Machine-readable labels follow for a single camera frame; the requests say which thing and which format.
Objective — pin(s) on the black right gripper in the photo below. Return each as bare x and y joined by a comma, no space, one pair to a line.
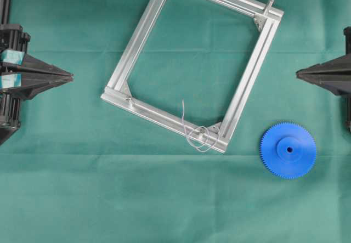
337,66

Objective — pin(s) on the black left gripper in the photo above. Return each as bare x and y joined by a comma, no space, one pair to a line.
17,81

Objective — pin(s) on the blue plastic gear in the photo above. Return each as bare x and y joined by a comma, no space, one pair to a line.
288,150

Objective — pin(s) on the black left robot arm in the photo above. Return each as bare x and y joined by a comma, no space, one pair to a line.
22,75

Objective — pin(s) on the upright steel shaft top corner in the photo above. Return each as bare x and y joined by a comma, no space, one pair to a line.
268,7

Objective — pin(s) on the short steel shaft left corner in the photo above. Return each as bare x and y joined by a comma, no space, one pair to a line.
130,102

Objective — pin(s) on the square aluminium extrusion frame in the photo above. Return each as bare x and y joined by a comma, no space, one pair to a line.
218,136

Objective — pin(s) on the steel shaft with wire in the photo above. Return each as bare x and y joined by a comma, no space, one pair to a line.
202,131

